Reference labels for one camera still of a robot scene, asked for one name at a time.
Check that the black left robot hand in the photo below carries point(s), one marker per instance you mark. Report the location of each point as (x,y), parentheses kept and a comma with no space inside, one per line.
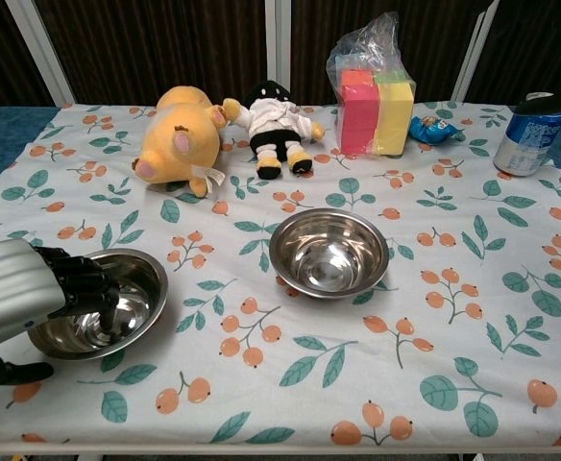
(83,283)

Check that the orange foam block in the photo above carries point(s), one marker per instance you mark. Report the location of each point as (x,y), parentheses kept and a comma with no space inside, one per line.
(357,77)

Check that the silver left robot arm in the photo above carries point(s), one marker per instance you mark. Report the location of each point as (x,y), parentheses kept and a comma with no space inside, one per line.
(11,293)

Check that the yellow foam block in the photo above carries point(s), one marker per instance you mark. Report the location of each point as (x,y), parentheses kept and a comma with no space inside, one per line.
(396,120)

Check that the white metal frame post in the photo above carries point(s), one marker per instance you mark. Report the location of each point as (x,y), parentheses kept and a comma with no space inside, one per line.
(475,53)
(40,53)
(278,43)

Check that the green foam block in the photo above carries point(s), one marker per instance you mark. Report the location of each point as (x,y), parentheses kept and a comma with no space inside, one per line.
(392,77)

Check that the pink foam block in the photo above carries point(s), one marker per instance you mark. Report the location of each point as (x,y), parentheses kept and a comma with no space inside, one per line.
(357,120)

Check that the yellow plush bear toy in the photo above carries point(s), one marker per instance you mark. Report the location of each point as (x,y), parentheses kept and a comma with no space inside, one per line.
(179,139)

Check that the floral print tablecloth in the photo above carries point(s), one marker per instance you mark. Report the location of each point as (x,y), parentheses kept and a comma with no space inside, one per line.
(280,384)

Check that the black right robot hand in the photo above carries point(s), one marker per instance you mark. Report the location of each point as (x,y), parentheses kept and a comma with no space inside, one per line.
(547,103)

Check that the blue snack packet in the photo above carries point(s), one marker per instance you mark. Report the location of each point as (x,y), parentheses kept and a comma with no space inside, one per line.
(431,128)

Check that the blue soda can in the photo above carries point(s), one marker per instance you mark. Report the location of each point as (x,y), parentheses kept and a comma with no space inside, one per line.
(525,141)

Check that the clear plastic bag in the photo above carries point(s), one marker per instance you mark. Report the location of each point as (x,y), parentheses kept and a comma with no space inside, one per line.
(367,48)

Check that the black and white plush doll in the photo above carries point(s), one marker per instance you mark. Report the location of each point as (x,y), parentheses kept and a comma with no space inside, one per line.
(275,125)

